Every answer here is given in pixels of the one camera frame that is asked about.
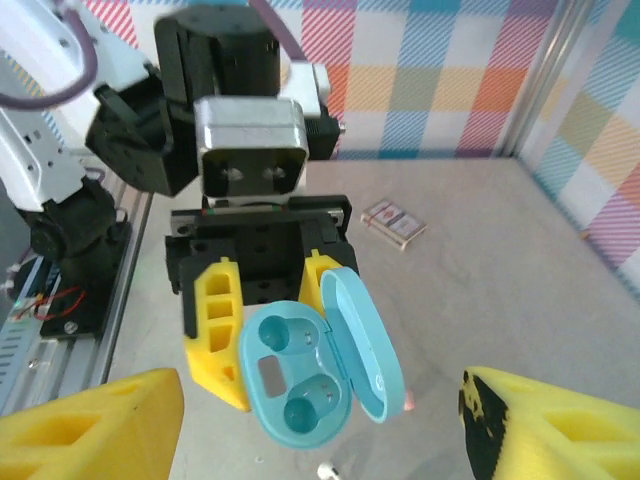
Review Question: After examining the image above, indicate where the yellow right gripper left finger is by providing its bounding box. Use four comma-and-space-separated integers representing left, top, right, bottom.
0, 368, 185, 480

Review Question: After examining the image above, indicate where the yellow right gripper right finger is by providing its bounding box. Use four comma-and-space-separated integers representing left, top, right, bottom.
458, 366, 640, 480

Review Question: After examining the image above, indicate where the teal earbud charging case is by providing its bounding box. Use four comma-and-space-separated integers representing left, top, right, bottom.
238, 266, 406, 451

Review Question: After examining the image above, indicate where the small playing card box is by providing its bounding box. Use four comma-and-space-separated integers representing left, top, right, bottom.
360, 199, 428, 252

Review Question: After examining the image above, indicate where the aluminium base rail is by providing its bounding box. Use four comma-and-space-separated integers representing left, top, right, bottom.
0, 169, 154, 419

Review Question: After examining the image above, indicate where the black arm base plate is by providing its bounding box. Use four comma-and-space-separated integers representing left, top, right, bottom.
37, 287, 112, 342

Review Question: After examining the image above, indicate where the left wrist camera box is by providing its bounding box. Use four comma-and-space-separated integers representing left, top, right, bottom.
193, 96, 309, 207

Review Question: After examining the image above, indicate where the slotted grey cable duct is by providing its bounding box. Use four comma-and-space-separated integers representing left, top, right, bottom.
0, 319, 34, 384

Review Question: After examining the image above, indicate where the small circuit board with wires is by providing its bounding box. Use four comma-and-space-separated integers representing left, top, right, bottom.
7, 284, 84, 326

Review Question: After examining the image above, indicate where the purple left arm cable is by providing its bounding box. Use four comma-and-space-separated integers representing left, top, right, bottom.
0, 0, 307, 110

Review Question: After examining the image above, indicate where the aluminium frame post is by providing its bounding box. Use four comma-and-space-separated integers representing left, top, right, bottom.
493, 0, 592, 162

